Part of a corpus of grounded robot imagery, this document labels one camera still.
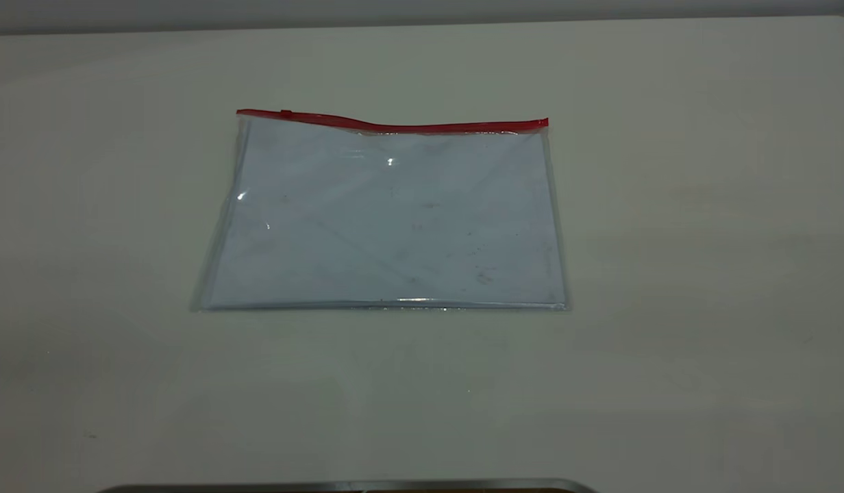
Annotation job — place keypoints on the transparent bag with red zipper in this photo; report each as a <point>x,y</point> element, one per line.
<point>394,226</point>

